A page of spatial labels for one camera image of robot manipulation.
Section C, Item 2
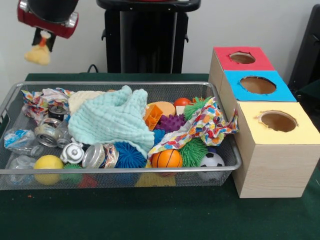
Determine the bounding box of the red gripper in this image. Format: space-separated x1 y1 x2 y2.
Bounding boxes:
16 0 80 53

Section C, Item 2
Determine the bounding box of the yellow duck plush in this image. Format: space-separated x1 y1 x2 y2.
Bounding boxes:
24 37 52 66

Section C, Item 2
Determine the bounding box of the clear mesh bin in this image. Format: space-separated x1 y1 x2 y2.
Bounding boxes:
0 81 243 191

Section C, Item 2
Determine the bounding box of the wooden three-hole box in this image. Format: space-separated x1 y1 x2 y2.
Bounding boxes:
208 46 314 199

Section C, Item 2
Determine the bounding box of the colourful patterned cloth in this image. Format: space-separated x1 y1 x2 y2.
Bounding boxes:
21 87 75 119
148 96 240 160

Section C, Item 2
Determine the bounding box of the cream waffle cloth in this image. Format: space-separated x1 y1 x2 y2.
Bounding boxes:
67 90 107 116

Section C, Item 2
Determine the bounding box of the mint green waffle cloth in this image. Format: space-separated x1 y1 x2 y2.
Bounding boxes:
67 84 156 159

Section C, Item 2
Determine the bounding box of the yellow ball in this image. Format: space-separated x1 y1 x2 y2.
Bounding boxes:
33 154 65 186

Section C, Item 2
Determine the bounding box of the blue spiky ball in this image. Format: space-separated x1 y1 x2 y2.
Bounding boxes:
113 141 148 169

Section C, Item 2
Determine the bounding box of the purple spiky ball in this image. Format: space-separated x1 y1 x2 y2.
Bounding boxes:
154 113 187 132

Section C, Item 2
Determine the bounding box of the orange toy basketball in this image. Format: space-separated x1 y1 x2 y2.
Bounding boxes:
151 149 184 169

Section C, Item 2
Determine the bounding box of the green koosh ball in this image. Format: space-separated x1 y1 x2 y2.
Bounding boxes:
178 138 210 168

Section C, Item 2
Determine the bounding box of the dark green tablecloth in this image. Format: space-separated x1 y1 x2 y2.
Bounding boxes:
294 79 320 121
0 72 320 240

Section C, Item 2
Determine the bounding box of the toy soccer ball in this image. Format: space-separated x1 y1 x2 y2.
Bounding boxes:
198 151 226 182

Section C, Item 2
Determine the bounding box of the black stand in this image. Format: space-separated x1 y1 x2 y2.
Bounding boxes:
287 3 320 87

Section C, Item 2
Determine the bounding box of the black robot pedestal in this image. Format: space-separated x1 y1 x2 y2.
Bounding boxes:
96 0 202 74

